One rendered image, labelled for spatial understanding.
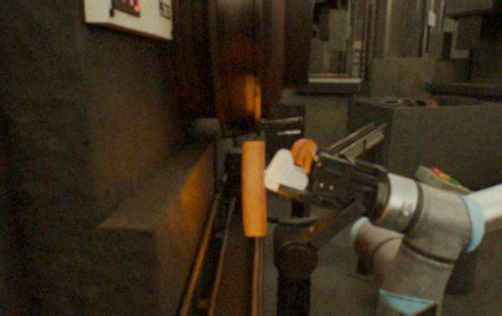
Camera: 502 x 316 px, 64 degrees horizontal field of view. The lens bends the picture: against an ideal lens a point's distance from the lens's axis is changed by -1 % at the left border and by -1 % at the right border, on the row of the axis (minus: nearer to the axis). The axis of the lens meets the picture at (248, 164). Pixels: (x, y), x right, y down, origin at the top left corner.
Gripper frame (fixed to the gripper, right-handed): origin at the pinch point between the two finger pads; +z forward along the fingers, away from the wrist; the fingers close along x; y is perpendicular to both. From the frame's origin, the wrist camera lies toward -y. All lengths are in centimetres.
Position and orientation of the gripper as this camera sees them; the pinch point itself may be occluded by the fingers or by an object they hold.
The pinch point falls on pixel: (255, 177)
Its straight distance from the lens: 65.9
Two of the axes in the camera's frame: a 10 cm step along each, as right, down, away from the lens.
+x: -0.4, 2.5, -9.7
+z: -9.6, -2.7, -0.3
